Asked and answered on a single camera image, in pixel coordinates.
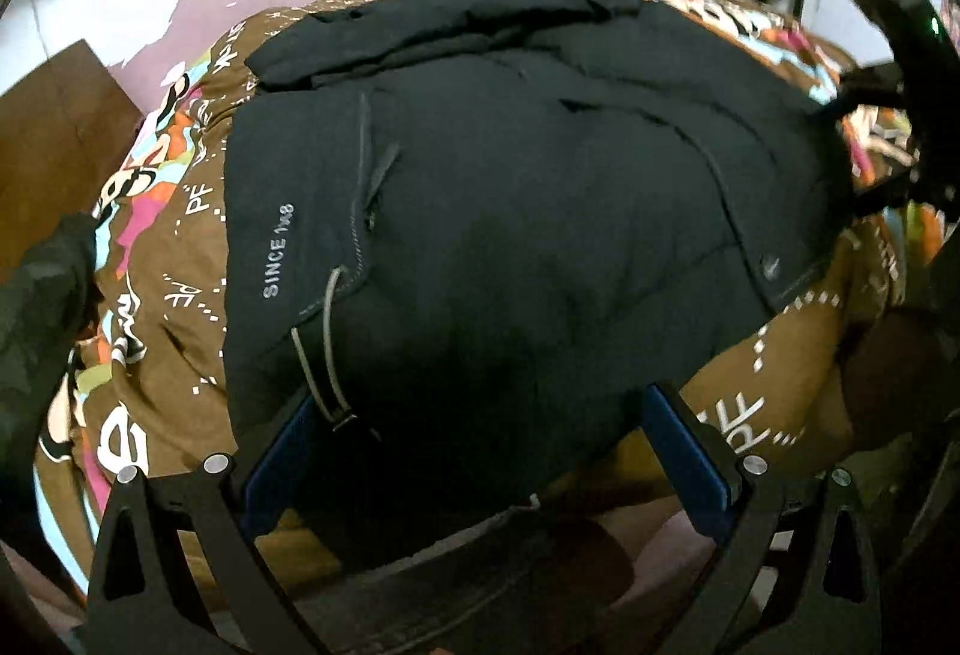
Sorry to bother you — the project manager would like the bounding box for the black jacket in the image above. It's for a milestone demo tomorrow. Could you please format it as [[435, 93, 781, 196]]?
[[222, 0, 856, 570]]

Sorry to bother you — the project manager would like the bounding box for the dark green jacket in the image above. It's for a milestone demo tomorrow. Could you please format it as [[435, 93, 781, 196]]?
[[0, 212, 100, 483]]

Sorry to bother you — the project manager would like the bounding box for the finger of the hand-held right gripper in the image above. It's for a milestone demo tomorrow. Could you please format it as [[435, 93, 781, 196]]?
[[814, 62, 914, 122], [851, 166, 928, 219]]

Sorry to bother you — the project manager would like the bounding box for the pink bed sheet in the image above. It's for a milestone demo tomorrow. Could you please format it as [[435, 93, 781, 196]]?
[[592, 501, 721, 633]]

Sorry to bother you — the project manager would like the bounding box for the brown printed blanket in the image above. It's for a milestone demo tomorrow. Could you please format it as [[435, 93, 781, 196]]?
[[45, 0, 920, 615]]

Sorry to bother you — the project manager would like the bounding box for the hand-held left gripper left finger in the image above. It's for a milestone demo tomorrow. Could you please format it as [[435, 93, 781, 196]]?
[[86, 391, 316, 655]]

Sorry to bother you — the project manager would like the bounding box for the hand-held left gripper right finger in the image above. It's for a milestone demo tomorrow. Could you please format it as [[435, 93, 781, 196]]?
[[643, 382, 886, 655]]

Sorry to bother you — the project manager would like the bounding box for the wooden headboard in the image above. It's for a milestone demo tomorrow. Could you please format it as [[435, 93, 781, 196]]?
[[0, 38, 145, 285]]

